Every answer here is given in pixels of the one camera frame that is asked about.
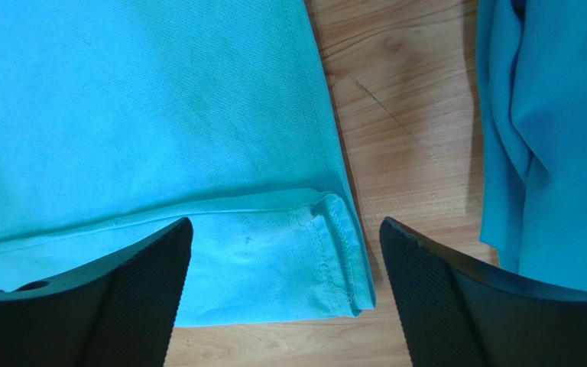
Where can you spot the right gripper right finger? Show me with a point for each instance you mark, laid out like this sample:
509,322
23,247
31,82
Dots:
456,310

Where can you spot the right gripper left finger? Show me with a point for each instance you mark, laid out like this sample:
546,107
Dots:
118,310

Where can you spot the teal green t shirt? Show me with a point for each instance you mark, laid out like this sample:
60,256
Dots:
118,118

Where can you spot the folded blue t shirt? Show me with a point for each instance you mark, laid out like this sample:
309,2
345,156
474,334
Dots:
531,66

